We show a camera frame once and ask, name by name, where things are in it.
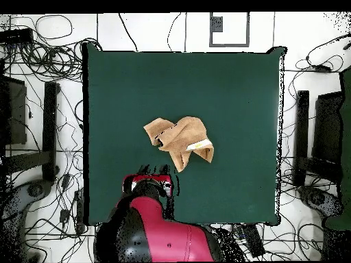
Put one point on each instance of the tan terry towel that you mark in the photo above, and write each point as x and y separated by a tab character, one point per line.
181	137

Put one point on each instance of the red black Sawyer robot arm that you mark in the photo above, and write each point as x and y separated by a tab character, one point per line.
170	235

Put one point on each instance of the flat black box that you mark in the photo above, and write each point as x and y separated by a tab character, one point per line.
16	35

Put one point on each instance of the black power strip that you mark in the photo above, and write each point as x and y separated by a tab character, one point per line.
253	241
79	213

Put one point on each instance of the dark green table cloth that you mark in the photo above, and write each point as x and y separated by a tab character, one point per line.
192	87

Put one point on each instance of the black upright stand bar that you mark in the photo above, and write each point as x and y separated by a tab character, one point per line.
50	123
301	131

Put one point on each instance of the grey office chair base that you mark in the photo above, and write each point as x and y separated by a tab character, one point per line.
319	200
19	197

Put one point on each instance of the large black case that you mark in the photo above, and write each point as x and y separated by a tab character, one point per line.
327	126
15	109

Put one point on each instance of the grey square floor frame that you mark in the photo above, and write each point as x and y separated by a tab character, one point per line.
248	30

